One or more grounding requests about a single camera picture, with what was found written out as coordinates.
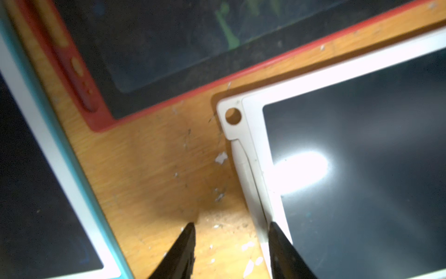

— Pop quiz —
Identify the white teal drawing tablet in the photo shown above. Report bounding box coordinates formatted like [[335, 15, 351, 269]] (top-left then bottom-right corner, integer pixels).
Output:
[[1, 7, 132, 279]]

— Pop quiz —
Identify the red drawing tablet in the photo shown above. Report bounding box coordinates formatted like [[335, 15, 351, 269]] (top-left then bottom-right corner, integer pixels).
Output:
[[16, 1, 419, 132]]

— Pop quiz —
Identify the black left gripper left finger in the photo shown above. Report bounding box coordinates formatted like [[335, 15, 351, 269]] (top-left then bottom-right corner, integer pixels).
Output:
[[149, 222, 196, 279]]

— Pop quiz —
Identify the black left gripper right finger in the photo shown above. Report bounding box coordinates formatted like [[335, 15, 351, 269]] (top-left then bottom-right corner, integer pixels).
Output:
[[268, 222, 317, 279]]

